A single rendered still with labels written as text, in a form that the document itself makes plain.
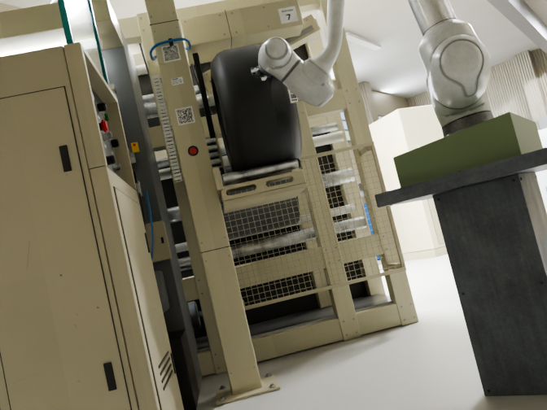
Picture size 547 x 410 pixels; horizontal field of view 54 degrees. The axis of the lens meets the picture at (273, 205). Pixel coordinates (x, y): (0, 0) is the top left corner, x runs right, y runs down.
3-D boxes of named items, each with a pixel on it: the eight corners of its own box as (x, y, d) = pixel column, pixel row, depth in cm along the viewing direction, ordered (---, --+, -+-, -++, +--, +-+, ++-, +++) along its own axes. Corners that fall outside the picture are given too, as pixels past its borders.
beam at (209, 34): (185, 46, 265) (179, 17, 266) (189, 65, 290) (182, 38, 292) (304, 23, 272) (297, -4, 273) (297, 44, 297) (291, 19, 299)
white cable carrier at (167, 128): (174, 180, 233) (150, 76, 237) (175, 182, 238) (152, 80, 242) (184, 178, 234) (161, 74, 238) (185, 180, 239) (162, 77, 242)
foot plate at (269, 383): (216, 406, 217) (215, 400, 217) (216, 390, 244) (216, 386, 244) (280, 389, 220) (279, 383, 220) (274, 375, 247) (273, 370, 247)
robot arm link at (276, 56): (250, 61, 189) (279, 86, 190) (254, 50, 173) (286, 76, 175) (269, 38, 189) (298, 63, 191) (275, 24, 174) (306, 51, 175)
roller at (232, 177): (220, 183, 226) (219, 173, 227) (221, 186, 230) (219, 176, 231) (301, 165, 230) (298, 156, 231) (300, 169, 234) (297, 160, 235)
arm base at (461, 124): (512, 129, 172) (506, 113, 173) (492, 124, 154) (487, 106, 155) (457, 150, 182) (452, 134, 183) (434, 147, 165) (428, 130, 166)
